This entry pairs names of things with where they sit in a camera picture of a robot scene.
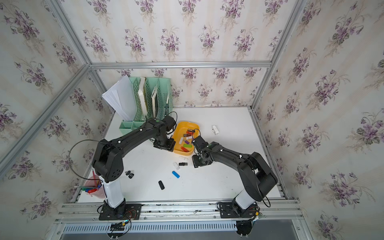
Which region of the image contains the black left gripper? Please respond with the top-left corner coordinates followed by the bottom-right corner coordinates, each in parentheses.
top-left (155, 133), bottom-right (178, 151)

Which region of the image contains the yellow plastic storage box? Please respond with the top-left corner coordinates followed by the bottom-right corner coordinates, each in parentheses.
top-left (173, 122), bottom-right (200, 156)

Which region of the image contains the black capsule usb drive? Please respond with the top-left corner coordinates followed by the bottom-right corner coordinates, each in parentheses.
top-left (159, 181), bottom-right (165, 190)

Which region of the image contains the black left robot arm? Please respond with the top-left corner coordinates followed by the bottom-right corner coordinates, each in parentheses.
top-left (92, 115), bottom-right (176, 210)

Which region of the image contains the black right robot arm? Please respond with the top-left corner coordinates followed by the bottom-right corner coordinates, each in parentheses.
top-left (192, 136), bottom-right (278, 211)

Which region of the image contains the blue usb drive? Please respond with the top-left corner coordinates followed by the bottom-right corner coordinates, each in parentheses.
top-left (172, 171), bottom-right (180, 179)

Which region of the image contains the small black usb pair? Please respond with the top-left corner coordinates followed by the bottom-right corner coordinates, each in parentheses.
top-left (125, 171), bottom-right (135, 179)

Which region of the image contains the white small device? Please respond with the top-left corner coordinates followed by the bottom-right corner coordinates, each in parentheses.
top-left (212, 126), bottom-right (219, 135)

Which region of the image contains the dark pen in organizer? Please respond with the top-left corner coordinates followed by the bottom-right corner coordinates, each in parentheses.
top-left (164, 94), bottom-right (169, 117)

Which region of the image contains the beige notebook in organizer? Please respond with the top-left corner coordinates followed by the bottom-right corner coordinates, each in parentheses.
top-left (151, 87), bottom-right (158, 118)

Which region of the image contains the green desk file organizer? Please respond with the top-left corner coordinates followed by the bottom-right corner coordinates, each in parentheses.
top-left (119, 77), bottom-right (173, 135)

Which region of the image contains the white book in organizer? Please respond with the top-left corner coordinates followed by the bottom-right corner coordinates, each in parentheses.
top-left (138, 77), bottom-right (148, 118)

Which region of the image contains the white paper stack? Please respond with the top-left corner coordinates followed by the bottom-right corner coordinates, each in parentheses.
top-left (102, 76), bottom-right (137, 122)

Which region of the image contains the pink pen cup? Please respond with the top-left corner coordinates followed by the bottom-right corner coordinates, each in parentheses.
top-left (80, 175), bottom-right (106, 199)

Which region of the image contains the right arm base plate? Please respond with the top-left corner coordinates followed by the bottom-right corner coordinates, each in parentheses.
top-left (216, 202), bottom-right (260, 219)

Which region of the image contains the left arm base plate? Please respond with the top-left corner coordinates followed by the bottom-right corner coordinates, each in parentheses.
top-left (98, 202), bottom-right (142, 221)

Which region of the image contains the aluminium front rail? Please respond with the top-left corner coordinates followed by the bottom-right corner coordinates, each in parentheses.
top-left (54, 198), bottom-right (304, 224)

